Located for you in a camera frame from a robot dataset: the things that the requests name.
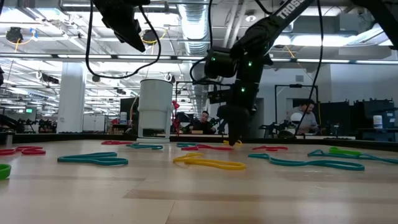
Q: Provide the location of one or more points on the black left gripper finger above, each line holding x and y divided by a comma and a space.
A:
124, 32
135, 31

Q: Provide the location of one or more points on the yellow rubber band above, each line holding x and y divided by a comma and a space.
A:
217, 164
227, 143

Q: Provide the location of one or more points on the red rubber band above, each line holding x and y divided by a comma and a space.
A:
31, 152
115, 142
270, 148
214, 148

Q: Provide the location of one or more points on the teal rubber band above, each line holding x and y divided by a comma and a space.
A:
382, 159
186, 144
60, 159
146, 147
342, 166

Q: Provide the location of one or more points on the green rubber band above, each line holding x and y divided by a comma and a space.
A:
6, 169
345, 152

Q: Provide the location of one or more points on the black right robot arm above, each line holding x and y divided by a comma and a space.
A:
280, 15

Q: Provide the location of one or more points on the black background robot arm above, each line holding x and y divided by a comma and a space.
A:
12, 123

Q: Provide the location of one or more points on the person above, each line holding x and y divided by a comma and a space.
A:
202, 124
306, 119

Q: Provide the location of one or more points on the red object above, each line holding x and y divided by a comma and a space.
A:
176, 121

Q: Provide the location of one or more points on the white round lamp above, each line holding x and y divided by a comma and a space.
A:
297, 118

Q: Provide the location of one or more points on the tall white plastic cup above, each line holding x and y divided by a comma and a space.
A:
154, 109

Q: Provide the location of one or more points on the white jar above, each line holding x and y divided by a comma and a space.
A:
377, 122
123, 118

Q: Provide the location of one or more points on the white pillar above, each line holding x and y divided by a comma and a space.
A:
71, 99

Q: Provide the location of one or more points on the black ceiling device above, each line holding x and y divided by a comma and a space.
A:
14, 35

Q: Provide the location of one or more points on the green lit sign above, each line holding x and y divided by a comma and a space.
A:
29, 110

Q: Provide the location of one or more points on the black storage cabinet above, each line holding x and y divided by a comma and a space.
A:
370, 115

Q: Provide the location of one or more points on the black rig frame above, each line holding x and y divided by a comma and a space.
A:
295, 86
186, 82

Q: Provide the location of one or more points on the black metal table frame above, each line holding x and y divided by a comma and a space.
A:
77, 137

